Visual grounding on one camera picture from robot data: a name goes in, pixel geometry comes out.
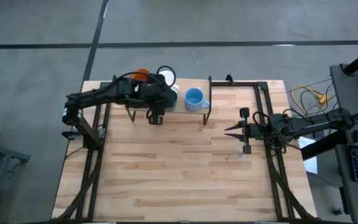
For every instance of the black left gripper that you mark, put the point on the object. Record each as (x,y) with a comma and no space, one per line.
(157,93)

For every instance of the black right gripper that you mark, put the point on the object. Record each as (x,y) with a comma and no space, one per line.
(256,130)

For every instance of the green plastic cup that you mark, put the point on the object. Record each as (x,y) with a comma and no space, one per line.
(173,101)

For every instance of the plain white mug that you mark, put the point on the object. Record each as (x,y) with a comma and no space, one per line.
(168,76)

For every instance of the orange mug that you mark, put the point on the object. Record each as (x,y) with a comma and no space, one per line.
(141,74)

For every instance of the light blue mug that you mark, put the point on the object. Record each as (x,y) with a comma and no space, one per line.
(194,99)

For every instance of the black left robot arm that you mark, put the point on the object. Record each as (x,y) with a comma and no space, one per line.
(104,95)

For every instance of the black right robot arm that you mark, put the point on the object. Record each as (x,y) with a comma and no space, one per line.
(315,124)

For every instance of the clear plastic cup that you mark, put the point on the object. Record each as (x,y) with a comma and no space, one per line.
(238,155)

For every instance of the white paper sheet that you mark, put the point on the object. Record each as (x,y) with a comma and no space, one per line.
(309,155)

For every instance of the dark grey desk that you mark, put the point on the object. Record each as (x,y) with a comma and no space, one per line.
(343,93)

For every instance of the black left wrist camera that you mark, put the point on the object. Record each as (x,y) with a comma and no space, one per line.
(155,119)

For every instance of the wooden shelf black metal frame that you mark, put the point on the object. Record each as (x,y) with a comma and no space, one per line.
(194,83)

